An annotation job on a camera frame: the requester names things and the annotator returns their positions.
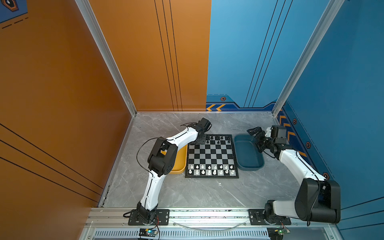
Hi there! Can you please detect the yellow plastic tray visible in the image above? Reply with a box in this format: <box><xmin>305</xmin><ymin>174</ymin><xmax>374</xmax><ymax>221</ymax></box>
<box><xmin>170</xmin><ymin>145</ymin><xmax>188</xmax><ymax>175</ymax></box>

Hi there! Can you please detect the teal plastic tray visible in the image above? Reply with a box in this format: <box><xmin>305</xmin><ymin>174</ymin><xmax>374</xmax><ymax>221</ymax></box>
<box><xmin>234</xmin><ymin>134</ymin><xmax>265</xmax><ymax>171</ymax></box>

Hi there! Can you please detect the aluminium corner post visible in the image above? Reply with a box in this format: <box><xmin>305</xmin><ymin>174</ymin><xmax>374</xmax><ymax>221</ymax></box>
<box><xmin>272</xmin><ymin>0</ymin><xmax>345</xmax><ymax>117</ymax></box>
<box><xmin>75</xmin><ymin>0</ymin><xmax>137</xmax><ymax>117</ymax></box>

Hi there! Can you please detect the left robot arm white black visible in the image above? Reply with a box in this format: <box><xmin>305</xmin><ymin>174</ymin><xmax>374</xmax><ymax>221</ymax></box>
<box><xmin>136</xmin><ymin>118</ymin><xmax>212</xmax><ymax>224</ymax></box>

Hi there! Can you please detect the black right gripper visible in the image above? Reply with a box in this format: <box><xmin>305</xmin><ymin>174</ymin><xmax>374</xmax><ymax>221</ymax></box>
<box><xmin>246</xmin><ymin>126</ymin><xmax>275</xmax><ymax>152</ymax></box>

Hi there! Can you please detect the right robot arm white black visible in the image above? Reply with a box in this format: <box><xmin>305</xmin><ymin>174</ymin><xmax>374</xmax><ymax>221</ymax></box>
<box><xmin>247</xmin><ymin>125</ymin><xmax>341</xmax><ymax>225</ymax></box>

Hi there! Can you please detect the black white chess board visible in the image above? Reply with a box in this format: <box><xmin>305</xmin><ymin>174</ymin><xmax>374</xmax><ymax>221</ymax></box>
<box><xmin>185</xmin><ymin>134</ymin><xmax>239</xmax><ymax>179</ymax></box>

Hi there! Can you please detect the aluminium corner post right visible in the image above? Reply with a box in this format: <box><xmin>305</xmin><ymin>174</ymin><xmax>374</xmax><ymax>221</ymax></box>
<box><xmin>272</xmin><ymin>0</ymin><xmax>345</xmax><ymax>117</ymax></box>

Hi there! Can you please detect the green circuit board left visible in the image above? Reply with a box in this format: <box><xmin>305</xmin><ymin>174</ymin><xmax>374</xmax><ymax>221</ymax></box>
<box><xmin>138</xmin><ymin>228</ymin><xmax>159</xmax><ymax>240</ymax></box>

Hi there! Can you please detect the aluminium corner post left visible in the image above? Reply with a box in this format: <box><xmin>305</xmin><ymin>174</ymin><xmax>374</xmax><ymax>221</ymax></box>
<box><xmin>75</xmin><ymin>0</ymin><xmax>137</xmax><ymax>117</ymax></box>

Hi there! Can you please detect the white chess piece row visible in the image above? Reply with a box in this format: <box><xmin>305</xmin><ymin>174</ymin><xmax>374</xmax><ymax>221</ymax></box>
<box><xmin>186</xmin><ymin>164</ymin><xmax>238</xmax><ymax>178</ymax></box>

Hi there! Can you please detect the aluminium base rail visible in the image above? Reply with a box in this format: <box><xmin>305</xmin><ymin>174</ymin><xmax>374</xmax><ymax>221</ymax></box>
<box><xmin>79</xmin><ymin>207</ymin><xmax>343</xmax><ymax>240</ymax></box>

